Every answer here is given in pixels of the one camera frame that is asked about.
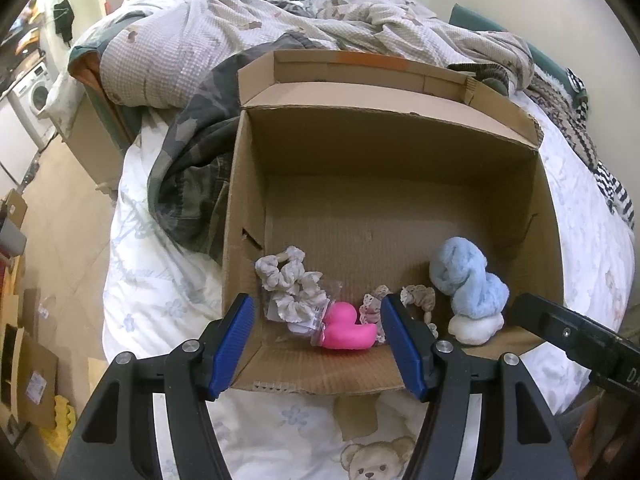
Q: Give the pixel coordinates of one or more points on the small cardboard box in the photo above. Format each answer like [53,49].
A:
[15,207]

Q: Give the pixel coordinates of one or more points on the light blue fluffy cloth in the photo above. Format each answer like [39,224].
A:
[465,275]

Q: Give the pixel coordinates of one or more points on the yellow foam piece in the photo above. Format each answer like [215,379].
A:
[64,417]

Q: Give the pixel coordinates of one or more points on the pink rubber duck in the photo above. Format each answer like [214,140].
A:
[345,332]

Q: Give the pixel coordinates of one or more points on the light wooden bedside cabinet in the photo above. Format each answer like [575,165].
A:
[92,145]

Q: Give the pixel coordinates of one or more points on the labelled flat cardboard box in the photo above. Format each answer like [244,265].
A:
[37,375]

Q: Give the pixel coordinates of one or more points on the white lace scrunchie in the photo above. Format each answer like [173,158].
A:
[371,310]
[422,296]

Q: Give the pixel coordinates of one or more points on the black white checkered cloth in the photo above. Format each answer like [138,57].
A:
[575,85]

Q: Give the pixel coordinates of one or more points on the clear plastic packet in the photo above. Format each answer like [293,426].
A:
[310,321]

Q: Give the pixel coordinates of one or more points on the grey knit garment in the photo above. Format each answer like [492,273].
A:
[492,80]

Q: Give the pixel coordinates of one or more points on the black white striped cloth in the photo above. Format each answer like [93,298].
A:
[615,190]

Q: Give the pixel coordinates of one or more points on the teal pillow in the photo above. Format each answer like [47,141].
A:
[467,17]

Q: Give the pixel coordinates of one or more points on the knitted patterned blanket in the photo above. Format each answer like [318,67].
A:
[565,120]

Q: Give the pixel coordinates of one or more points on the white washing machine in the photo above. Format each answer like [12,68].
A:
[32,97]

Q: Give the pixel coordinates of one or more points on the black hanging garment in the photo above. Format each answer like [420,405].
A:
[64,20]

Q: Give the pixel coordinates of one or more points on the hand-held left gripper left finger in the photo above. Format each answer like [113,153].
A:
[232,350]

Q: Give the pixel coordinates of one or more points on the tan flat pad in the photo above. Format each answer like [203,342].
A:
[356,417]

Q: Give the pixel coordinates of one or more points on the grey bin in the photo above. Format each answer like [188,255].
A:
[11,237]

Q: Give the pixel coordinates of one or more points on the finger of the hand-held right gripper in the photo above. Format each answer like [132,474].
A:
[555,325]

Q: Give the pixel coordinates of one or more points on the patterned beige quilt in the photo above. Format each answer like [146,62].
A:
[200,35]

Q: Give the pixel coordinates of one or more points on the beige floral scrunchie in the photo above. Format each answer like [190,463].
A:
[292,285]

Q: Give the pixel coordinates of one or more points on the camouflage jacket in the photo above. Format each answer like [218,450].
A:
[195,160]

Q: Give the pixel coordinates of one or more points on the white kitchen cabinet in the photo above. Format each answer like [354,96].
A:
[15,130]

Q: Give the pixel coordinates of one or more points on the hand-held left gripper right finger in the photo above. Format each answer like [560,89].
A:
[405,345]

